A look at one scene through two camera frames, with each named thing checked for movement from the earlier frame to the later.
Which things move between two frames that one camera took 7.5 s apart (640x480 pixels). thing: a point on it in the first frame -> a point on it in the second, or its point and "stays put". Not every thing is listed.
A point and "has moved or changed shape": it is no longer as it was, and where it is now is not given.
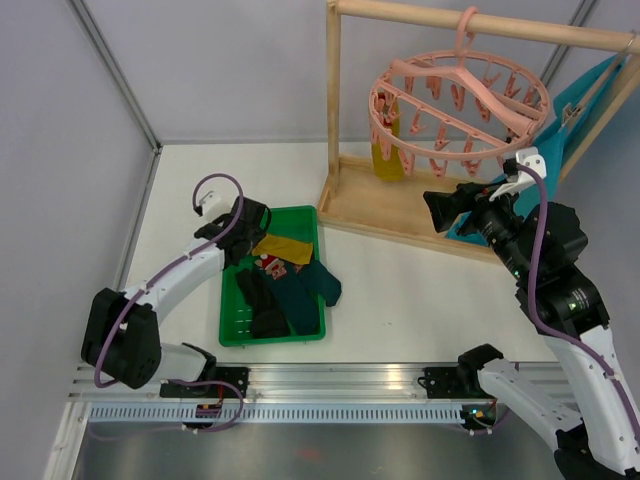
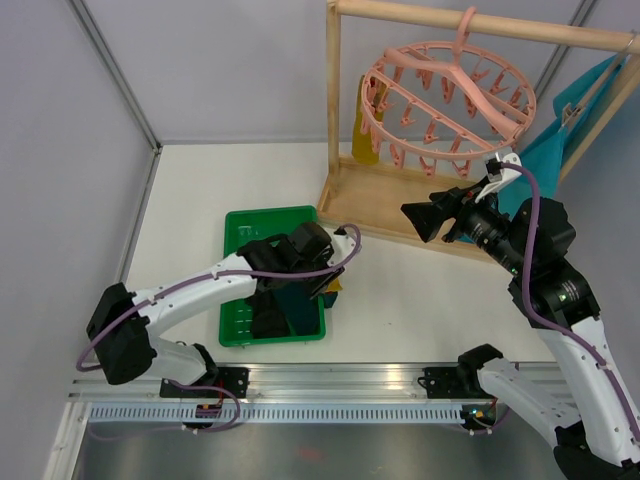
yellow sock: x=391 y=169 -> x=362 y=150
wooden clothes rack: x=366 y=200 stays put
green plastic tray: x=297 y=222 stays put
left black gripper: x=258 y=234 -> x=323 y=281
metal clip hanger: x=569 y=111 stays put
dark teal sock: x=297 y=292 stays put
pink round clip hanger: x=456 y=109 has moved or changed shape
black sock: x=268 y=320 stays put
